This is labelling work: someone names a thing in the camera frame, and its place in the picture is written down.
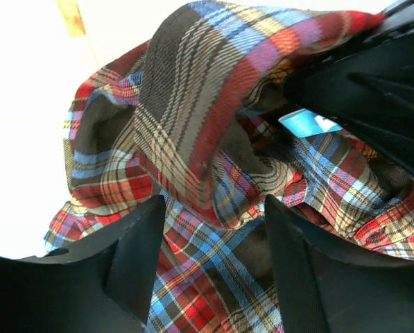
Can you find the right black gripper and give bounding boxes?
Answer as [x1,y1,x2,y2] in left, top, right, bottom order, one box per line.
[284,1,414,177]

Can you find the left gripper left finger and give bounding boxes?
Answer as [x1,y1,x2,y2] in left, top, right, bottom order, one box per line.
[0,196,166,332]

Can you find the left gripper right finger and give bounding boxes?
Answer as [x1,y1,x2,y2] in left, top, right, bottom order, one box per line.
[265,196,414,332]

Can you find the red orange plaid shirt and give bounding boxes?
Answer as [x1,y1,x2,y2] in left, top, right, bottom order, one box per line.
[44,1,414,332]

